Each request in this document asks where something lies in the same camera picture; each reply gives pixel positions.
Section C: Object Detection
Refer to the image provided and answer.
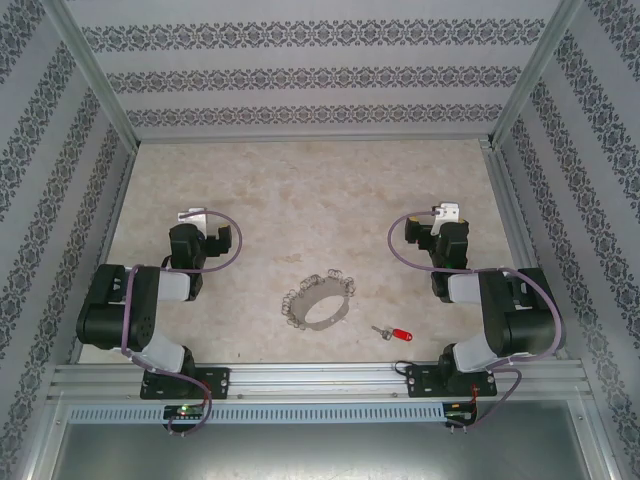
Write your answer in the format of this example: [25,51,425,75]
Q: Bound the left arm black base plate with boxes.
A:
[139,367,232,401]

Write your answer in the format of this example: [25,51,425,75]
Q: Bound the metal band with key rings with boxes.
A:
[280,268,357,332]

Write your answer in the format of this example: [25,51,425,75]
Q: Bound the wide aluminium mounting rail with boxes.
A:
[49,362,586,401]

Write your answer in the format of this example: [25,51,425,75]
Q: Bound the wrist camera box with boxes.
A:
[432,201,462,235]
[177,207,209,227]

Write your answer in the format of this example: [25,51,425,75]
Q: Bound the grey metal sheet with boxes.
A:
[47,399,609,480]

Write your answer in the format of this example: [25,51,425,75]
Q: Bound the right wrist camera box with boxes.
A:
[432,201,462,235]

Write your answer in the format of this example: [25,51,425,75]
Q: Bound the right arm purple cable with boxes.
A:
[389,208,565,434]

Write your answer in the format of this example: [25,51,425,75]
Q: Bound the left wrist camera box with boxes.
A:
[177,207,209,227]

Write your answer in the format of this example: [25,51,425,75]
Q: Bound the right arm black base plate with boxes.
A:
[405,363,499,399]

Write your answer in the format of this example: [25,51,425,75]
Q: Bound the silver key with red tag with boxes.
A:
[371,324,414,345]

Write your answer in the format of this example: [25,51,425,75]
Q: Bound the slotted grey cable duct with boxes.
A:
[67,403,446,424]

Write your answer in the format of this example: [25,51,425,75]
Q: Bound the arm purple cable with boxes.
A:
[119,210,245,435]
[389,208,565,434]

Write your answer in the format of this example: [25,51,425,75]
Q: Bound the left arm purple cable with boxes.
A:
[119,210,245,435]

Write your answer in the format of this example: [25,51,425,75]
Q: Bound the aluminium frame post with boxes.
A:
[491,0,585,149]
[42,0,140,149]

